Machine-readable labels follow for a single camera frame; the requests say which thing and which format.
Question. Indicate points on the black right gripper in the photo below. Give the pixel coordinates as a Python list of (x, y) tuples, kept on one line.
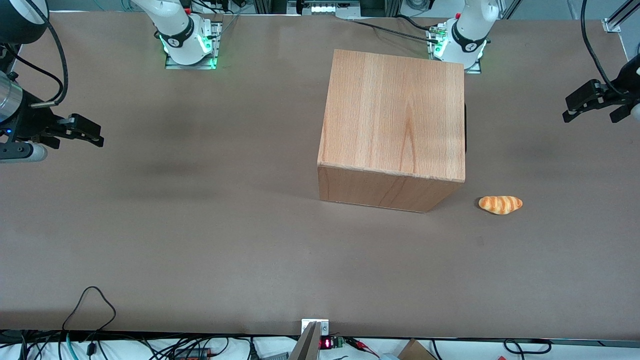
[(31, 121)]

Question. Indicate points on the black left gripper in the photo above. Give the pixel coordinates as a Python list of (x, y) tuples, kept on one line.
[(613, 94)]

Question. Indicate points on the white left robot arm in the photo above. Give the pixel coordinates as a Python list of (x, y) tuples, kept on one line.
[(467, 35)]

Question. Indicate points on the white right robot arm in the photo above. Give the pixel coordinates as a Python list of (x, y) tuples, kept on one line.
[(177, 30)]

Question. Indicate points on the wooden drawer cabinet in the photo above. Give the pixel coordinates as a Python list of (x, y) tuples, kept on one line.
[(395, 115)]

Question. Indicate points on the orange striped bread roll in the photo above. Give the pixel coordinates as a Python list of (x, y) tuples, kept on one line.
[(500, 204)]

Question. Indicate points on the lit white control box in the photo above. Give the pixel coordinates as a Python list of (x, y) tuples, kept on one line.
[(325, 8)]

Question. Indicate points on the brown cardboard piece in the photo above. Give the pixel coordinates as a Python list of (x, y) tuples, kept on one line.
[(416, 351)]

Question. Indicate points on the red digit display module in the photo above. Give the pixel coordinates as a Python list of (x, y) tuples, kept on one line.
[(326, 343)]

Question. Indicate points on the red black clip leads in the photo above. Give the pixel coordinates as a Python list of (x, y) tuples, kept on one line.
[(362, 345)]

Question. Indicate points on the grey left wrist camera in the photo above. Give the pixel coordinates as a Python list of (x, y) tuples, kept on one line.
[(636, 111)]

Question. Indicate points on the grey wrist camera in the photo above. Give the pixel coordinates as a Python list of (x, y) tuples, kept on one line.
[(22, 153), (636, 111)]

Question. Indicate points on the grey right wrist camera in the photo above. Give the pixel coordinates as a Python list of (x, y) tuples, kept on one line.
[(22, 153)]

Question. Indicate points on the aluminium frame bracket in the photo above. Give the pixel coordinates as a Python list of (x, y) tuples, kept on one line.
[(617, 17)]

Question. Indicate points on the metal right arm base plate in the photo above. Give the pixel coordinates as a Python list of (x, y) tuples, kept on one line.
[(218, 47)]

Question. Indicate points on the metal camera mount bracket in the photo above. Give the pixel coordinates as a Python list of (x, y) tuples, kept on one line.
[(311, 340)]

